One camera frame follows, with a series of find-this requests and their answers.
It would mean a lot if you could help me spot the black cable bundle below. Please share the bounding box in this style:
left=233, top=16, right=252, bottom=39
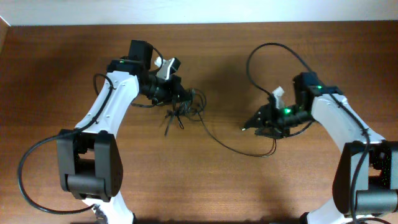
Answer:
left=160, top=88, right=277, bottom=158

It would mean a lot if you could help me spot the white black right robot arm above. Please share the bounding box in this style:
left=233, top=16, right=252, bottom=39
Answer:
left=243, top=72, right=397, bottom=223

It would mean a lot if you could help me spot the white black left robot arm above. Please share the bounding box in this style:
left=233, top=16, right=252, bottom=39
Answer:
left=57, top=40, right=188, bottom=223

